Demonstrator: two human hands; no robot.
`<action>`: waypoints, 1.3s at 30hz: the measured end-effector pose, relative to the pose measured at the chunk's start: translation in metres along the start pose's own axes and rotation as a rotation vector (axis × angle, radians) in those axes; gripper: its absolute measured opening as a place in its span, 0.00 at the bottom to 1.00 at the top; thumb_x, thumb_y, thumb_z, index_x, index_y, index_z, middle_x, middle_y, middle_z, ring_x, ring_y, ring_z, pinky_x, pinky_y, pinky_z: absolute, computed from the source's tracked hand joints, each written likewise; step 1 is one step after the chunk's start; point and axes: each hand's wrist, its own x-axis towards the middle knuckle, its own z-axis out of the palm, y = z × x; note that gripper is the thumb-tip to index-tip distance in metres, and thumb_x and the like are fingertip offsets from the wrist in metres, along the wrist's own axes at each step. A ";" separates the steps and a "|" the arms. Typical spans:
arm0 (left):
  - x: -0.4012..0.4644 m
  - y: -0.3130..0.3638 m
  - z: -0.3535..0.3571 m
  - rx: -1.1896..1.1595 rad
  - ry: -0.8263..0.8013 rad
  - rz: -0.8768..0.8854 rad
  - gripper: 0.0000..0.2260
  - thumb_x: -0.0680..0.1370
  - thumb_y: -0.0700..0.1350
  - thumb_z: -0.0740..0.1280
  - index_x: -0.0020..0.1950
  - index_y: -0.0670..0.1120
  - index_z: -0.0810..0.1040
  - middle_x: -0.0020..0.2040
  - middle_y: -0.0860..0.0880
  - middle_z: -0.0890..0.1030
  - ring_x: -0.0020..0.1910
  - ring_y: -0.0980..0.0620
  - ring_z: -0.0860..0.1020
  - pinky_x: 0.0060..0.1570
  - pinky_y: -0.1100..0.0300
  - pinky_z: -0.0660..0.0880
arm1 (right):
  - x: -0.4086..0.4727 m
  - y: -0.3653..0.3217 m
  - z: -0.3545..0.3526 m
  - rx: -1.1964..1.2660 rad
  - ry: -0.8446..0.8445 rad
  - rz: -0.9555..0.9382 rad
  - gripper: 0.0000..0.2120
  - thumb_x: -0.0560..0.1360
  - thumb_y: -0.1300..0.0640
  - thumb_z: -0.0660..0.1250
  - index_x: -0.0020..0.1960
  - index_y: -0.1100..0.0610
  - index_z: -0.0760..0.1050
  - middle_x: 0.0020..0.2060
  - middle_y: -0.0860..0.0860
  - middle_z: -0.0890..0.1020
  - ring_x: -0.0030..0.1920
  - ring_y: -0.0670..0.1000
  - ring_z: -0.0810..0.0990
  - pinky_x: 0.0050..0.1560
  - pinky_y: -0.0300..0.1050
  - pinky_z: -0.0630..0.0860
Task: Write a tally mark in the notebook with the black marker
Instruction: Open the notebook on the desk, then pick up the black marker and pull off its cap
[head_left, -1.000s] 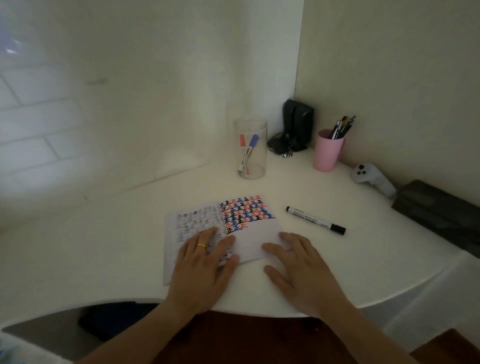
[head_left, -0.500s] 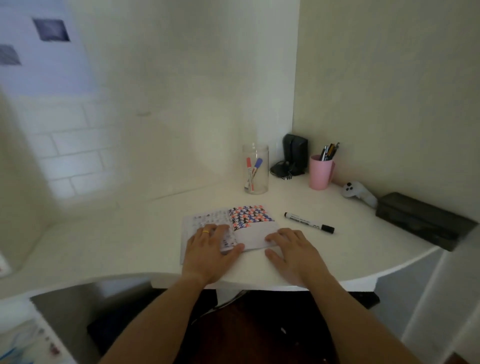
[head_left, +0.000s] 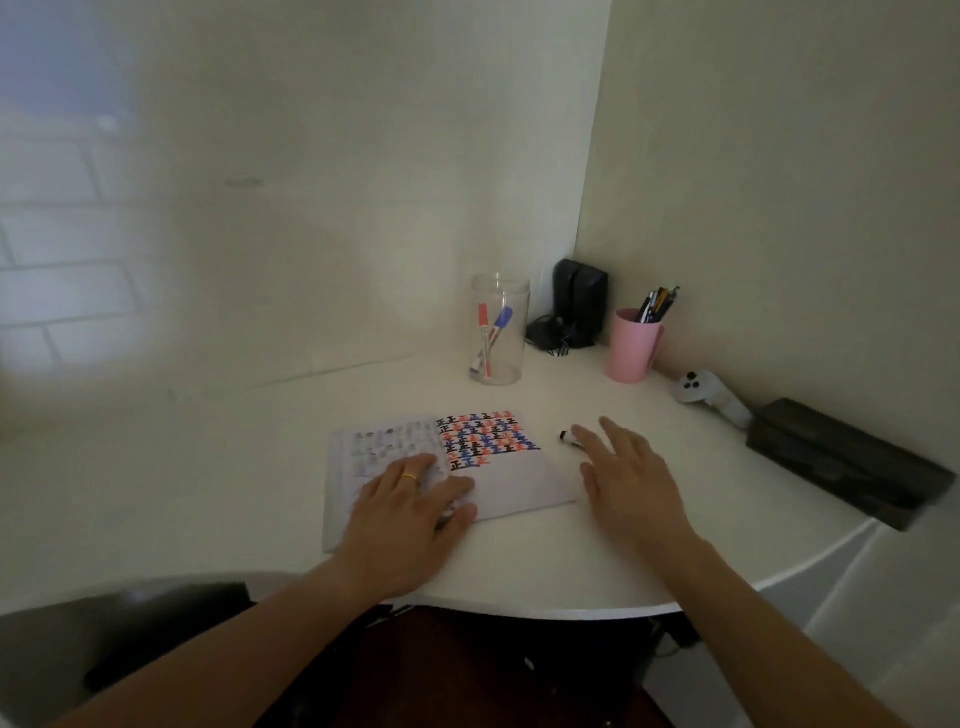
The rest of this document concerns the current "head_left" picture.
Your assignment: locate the black speaker box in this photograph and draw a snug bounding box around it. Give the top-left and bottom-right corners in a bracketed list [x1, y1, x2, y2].
[552, 258, 610, 351]

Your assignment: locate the black cable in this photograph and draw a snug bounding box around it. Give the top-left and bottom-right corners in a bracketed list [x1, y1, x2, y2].
[524, 314, 573, 358]

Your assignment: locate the person's right forearm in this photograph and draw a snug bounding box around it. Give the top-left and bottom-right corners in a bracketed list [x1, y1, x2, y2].
[648, 536, 912, 728]

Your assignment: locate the pink plastic cup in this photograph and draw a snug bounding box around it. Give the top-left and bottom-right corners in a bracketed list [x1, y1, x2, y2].
[604, 307, 666, 385]

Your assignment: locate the white notebook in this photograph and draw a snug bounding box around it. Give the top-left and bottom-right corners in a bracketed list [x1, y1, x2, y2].
[322, 408, 580, 555]

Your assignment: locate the person's right hand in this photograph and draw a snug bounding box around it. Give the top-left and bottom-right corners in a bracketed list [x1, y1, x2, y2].
[570, 416, 703, 565]

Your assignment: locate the person's left forearm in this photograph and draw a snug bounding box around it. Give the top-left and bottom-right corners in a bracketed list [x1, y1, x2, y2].
[52, 562, 399, 728]

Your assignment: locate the bunch of pens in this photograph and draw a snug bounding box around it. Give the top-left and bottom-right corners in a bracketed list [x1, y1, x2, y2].
[636, 285, 681, 325]

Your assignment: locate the white handheld controller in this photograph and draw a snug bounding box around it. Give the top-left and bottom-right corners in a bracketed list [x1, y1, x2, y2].
[670, 368, 754, 432]

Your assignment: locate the blue marker pen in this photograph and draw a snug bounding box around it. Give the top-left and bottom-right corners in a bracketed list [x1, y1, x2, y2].
[470, 306, 515, 376]

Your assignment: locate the person's dark red clothing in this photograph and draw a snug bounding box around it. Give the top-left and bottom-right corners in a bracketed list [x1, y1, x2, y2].
[255, 604, 680, 728]

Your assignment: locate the clear glass jar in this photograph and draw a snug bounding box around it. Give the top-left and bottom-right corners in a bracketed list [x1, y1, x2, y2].
[469, 273, 532, 387]

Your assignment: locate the dark rectangular box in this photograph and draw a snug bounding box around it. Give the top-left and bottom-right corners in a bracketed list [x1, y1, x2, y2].
[745, 397, 957, 533]

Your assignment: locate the person's left hand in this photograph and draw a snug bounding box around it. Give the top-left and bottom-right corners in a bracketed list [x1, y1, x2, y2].
[330, 453, 479, 603]

